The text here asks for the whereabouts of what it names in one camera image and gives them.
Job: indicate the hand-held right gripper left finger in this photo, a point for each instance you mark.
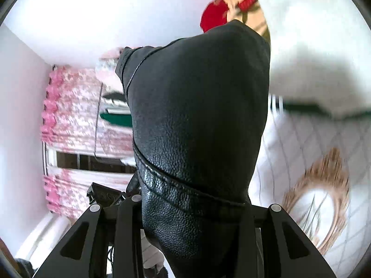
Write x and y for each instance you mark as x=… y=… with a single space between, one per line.
x=130 y=223

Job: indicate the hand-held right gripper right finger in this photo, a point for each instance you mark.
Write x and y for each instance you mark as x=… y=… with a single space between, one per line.
x=275 y=231

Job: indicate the black leather jacket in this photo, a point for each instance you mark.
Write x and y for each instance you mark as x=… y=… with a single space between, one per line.
x=197 y=121

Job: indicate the pink floral curtain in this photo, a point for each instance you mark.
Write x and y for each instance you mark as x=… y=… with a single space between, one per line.
x=75 y=191
x=75 y=107

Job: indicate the window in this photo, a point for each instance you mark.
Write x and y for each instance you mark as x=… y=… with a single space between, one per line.
x=87 y=160

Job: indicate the white diamond-pattern cloth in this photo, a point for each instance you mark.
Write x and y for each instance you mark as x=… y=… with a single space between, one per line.
x=289 y=150

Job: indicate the green garment with striped cuffs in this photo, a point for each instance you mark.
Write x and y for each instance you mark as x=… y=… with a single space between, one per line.
x=304 y=106

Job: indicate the white fleece garment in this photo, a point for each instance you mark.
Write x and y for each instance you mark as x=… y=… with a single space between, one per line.
x=313 y=34

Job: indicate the red floral blanket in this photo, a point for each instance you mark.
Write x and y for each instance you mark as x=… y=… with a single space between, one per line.
x=214 y=14

